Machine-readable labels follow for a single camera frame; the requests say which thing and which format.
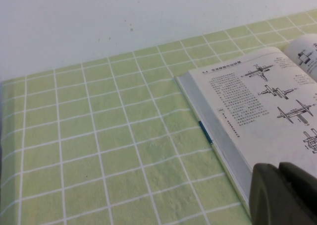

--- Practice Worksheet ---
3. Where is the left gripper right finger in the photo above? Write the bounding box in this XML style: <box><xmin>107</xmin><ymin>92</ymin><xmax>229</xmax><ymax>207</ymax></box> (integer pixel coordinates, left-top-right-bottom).
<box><xmin>277</xmin><ymin>161</ymin><xmax>317</xmax><ymax>225</ymax></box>

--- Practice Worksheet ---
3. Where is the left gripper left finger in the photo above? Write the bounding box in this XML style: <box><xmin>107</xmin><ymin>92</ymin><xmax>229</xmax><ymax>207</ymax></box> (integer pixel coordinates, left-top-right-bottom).
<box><xmin>248</xmin><ymin>162</ymin><xmax>302</xmax><ymax>225</ymax></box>

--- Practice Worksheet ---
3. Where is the technical book with diagrams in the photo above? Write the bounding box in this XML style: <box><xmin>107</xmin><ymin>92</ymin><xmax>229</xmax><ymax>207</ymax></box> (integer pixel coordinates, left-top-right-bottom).
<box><xmin>174</xmin><ymin>33</ymin><xmax>317</xmax><ymax>220</ymax></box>

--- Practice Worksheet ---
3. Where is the green white checked tablecloth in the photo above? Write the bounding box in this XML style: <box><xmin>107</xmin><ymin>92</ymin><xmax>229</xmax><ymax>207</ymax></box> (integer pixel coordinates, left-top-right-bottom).
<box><xmin>0</xmin><ymin>8</ymin><xmax>317</xmax><ymax>225</ymax></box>

